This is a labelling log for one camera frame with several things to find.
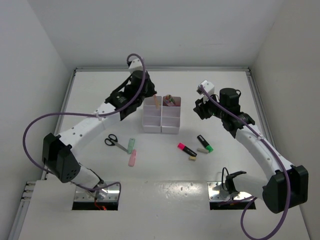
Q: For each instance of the black handled scissors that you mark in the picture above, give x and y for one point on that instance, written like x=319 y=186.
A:
x=112 y=140

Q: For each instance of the aluminium frame rail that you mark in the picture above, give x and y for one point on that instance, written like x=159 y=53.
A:
x=260 y=108

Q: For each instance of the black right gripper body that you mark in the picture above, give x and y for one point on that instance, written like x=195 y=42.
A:
x=215 y=110

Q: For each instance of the white divided organiser left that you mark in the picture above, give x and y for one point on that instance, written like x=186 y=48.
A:
x=151 y=117

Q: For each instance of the metal base plate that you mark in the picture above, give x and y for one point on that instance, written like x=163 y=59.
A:
x=108 y=194
x=216 y=193

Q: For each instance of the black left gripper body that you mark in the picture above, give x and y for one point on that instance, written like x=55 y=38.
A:
x=148 y=90

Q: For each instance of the clear bottle of coloured pins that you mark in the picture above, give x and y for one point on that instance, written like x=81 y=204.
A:
x=169 y=100

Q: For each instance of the green correction tape case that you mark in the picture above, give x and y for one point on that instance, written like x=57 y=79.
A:
x=131 y=144

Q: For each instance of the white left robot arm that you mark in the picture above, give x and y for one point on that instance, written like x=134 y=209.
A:
x=59 y=152

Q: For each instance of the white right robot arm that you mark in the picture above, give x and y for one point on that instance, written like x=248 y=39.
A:
x=286 y=185

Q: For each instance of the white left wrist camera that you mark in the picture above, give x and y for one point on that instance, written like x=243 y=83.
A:
x=136 y=65

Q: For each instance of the green black highlighter marker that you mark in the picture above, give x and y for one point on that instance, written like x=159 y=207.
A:
x=204 y=143

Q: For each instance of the orange highlighter pen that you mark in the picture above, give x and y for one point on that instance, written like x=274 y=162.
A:
x=156 y=101

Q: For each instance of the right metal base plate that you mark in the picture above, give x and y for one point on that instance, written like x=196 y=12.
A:
x=216 y=193

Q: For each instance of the pink black highlighter marker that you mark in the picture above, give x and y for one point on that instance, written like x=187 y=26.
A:
x=186 y=149

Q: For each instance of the pink correction tape case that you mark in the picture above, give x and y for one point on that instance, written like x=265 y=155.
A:
x=132 y=158

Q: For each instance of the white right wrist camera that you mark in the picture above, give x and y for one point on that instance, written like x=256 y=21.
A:
x=206 y=88

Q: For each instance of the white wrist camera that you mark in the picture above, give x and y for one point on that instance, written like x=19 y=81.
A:
x=206 y=88
x=136 y=65

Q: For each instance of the beige eraser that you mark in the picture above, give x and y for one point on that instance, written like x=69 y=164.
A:
x=192 y=158

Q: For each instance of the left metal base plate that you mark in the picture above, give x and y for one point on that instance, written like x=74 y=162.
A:
x=108 y=194

